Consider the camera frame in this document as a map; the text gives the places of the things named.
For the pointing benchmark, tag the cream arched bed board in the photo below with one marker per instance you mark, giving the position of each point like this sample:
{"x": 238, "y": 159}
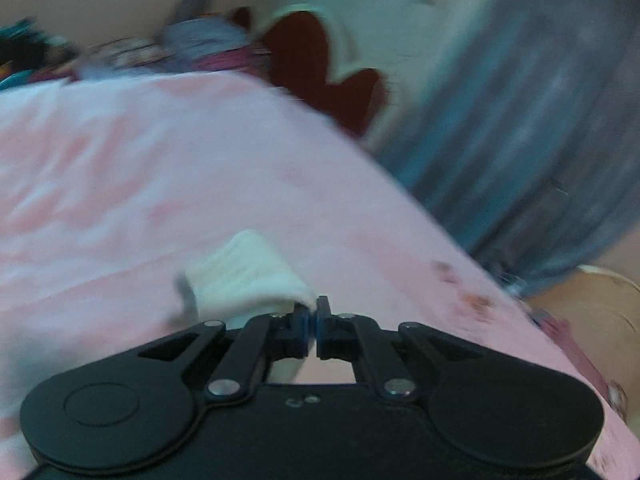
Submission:
{"x": 600, "y": 320}

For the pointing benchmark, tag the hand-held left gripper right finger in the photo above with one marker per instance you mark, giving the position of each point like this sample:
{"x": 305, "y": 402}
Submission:
{"x": 323, "y": 321}

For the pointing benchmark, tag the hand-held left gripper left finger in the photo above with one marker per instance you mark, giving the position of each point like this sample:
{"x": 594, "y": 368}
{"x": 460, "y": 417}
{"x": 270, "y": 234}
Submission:
{"x": 301, "y": 321}

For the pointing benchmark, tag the lilac grey cloth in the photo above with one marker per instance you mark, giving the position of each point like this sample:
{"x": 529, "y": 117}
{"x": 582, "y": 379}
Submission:
{"x": 205, "y": 35}

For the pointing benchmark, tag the blue-grey curtain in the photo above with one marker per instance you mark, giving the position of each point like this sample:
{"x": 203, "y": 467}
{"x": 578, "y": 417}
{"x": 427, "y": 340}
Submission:
{"x": 520, "y": 135}

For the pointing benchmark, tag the small white garment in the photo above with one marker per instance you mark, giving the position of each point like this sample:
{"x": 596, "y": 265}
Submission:
{"x": 247, "y": 280}

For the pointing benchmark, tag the floral printed cloth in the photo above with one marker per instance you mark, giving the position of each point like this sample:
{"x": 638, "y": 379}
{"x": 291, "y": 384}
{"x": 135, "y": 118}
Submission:
{"x": 125, "y": 55}

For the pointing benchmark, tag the dark teal cloth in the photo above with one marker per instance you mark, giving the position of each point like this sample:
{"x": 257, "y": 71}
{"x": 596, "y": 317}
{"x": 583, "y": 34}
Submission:
{"x": 27, "y": 50}

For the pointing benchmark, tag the pink floral bedsheet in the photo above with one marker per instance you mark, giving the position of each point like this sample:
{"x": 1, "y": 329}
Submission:
{"x": 150, "y": 170}

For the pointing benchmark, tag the red headboard with cream trim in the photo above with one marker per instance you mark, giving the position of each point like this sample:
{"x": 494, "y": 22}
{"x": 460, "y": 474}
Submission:
{"x": 305, "y": 55}

